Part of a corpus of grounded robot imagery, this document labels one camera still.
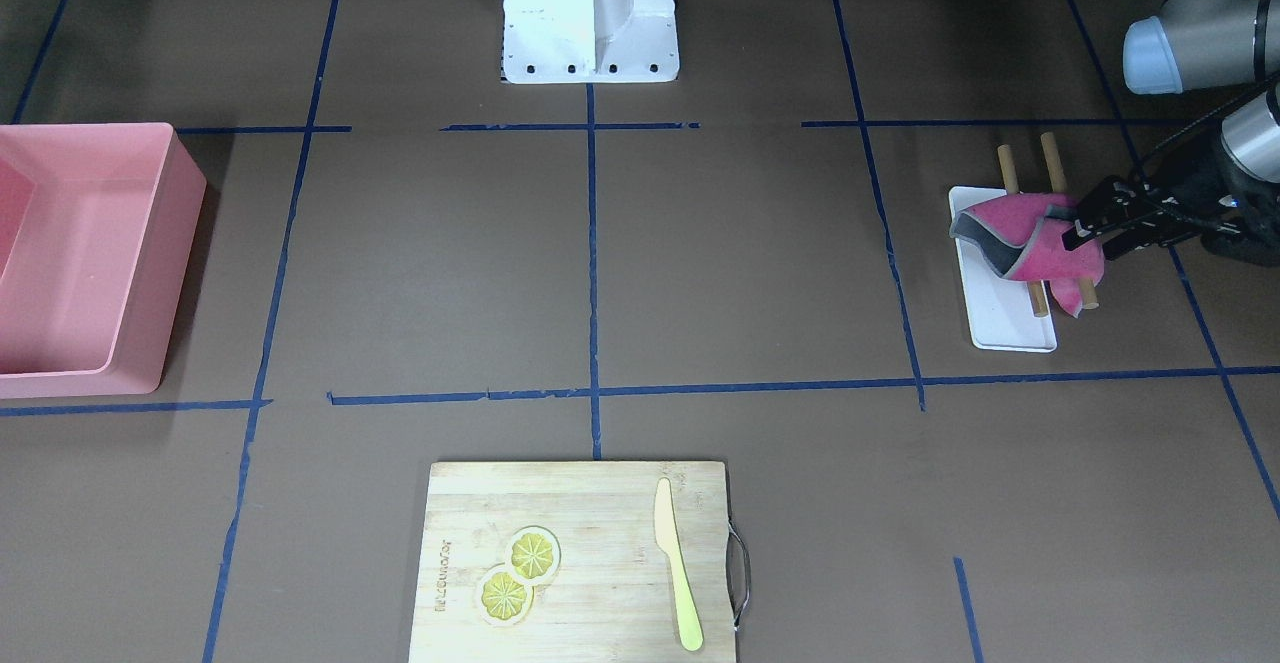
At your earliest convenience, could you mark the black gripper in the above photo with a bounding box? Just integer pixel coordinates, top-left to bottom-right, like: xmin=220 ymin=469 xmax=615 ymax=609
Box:
xmin=1061 ymin=148 xmax=1245 ymax=261

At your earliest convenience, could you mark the pink grey cleaning cloth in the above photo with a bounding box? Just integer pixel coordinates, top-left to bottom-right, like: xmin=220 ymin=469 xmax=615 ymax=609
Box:
xmin=948 ymin=193 xmax=1105 ymax=317

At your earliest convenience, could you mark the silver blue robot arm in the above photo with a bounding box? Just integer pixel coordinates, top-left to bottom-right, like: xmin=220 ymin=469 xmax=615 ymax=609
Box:
xmin=1061 ymin=0 xmax=1279 ymax=268

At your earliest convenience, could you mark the wooden dowel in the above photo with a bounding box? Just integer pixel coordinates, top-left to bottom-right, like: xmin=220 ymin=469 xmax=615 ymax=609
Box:
xmin=1039 ymin=131 xmax=1100 ymax=308
xmin=996 ymin=145 xmax=1050 ymax=317

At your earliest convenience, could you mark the white rectangular tray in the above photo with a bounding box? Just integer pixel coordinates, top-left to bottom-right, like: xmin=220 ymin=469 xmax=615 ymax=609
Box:
xmin=954 ymin=239 xmax=1059 ymax=355

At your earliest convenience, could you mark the yellow plastic knife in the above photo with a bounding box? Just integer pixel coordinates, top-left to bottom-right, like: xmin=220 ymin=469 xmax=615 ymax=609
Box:
xmin=653 ymin=477 xmax=704 ymax=651

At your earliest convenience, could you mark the wooden cutting board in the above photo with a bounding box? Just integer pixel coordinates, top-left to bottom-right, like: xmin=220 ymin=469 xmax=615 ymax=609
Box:
xmin=407 ymin=461 xmax=739 ymax=662

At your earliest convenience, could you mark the upper lemon slice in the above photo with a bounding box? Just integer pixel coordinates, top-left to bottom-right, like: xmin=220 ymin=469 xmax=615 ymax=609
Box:
xmin=504 ymin=526 xmax=562 ymax=587

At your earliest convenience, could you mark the lemon slice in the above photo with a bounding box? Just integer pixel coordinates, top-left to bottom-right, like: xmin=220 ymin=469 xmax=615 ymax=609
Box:
xmin=504 ymin=526 xmax=562 ymax=587
xmin=474 ymin=566 xmax=536 ymax=627

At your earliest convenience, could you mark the lower lemon slice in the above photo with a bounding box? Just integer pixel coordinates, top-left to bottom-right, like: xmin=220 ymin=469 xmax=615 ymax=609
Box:
xmin=474 ymin=566 xmax=536 ymax=627

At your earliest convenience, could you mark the pink plastic bin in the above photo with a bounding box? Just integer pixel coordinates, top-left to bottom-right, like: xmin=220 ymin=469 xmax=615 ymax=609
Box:
xmin=1 ymin=122 xmax=207 ymax=401

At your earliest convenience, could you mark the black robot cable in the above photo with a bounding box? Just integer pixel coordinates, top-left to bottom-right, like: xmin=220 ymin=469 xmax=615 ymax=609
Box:
xmin=1125 ymin=83 xmax=1280 ymax=204

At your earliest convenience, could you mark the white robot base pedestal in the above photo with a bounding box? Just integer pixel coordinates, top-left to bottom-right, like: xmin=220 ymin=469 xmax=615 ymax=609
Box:
xmin=500 ymin=0 xmax=681 ymax=84

